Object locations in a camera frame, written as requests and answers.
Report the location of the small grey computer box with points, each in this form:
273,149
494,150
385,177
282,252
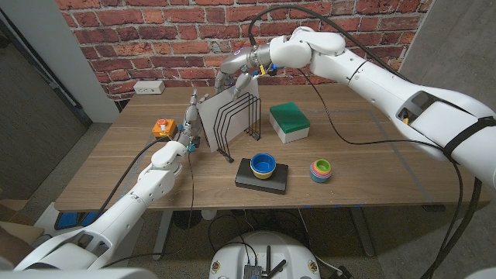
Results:
252,272

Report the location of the grey table leg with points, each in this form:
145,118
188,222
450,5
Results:
362,232

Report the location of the white blue floor device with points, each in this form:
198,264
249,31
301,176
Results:
67,220

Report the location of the dark grey flat box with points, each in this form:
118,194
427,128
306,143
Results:
271,183

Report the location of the white table leg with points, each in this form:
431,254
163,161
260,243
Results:
162,232

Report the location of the white file sheet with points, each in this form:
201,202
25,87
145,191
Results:
226,120

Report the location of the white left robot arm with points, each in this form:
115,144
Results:
155,182

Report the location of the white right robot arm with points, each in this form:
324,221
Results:
368,73

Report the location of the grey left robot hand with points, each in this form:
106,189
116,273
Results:
190,120

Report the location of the white power outlet strip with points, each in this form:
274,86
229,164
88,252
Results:
149,87

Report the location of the green topped white box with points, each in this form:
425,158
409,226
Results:
288,118

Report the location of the brown cardboard box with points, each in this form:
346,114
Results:
19,232

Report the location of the yellow plastic cup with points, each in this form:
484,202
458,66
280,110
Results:
262,176

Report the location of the blue plastic cup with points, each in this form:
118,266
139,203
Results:
262,163

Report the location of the rainbow stacked cups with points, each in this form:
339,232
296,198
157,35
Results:
321,172

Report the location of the black antenna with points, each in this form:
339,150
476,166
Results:
279,268
268,257

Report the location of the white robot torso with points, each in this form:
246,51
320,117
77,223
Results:
232,259

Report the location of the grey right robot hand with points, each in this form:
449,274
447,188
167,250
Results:
240,62

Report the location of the orange emergency stop box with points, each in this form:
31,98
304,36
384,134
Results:
164,129

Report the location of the brick print backdrop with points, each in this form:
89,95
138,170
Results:
155,38

